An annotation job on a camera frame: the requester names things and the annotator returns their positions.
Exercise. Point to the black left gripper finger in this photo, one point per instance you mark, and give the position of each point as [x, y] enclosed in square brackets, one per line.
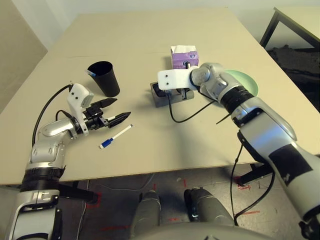
[106, 102]
[121, 118]

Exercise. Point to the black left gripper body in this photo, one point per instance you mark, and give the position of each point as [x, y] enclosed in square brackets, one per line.
[93, 117]

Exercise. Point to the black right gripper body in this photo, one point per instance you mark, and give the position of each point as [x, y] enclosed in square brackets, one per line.
[184, 93]

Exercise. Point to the white marker with blue cap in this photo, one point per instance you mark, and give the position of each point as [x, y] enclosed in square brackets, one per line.
[120, 133]

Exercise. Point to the grey glasses case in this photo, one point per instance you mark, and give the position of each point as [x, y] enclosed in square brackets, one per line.
[160, 102]

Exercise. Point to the light green plate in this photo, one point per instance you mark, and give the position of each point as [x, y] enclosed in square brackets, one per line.
[246, 81]

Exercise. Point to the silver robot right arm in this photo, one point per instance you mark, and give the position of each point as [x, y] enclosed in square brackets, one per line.
[262, 125]

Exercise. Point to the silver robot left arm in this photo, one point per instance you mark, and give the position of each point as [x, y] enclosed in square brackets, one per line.
[47, 130]

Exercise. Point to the black plastic cup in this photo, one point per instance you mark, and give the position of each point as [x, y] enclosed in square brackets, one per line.
[107, 82]

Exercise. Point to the blue white pen in cup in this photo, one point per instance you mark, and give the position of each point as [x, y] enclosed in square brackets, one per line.
[91, 73]

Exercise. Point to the purple tissue pack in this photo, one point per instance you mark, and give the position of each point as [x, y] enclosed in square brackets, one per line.
[180, 61]

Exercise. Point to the black table foot bar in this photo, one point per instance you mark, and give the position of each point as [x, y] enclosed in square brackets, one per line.
[77, 192]
[255, 173]

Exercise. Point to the red floor tape mark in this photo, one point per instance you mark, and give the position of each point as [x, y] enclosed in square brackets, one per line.
[243, 187]
[99, 197]

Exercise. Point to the grey robot left leg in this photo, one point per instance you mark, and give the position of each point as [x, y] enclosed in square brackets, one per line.
[147, 210]

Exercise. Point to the grey robot leg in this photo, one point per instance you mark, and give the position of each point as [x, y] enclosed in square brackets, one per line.
[207, 207]
[147, 210]

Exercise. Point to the grey robot right leg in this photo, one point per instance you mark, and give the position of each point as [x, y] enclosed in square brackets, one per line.
[207, 207]

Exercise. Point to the grey robot torso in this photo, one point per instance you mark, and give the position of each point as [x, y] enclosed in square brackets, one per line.
[187, 233]

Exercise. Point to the red floor tape strip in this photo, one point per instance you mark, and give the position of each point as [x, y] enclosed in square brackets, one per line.
[250, 213]

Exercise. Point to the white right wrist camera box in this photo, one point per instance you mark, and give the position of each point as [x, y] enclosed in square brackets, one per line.
[172, 78]

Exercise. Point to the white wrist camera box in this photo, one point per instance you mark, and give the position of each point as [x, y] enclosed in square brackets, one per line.
[172, 78]
[77, 96]

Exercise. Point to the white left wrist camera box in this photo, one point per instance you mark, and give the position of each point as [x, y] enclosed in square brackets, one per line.
[77, 96]

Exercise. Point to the side table with black frame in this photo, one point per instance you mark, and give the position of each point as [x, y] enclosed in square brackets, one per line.
[300, 22]

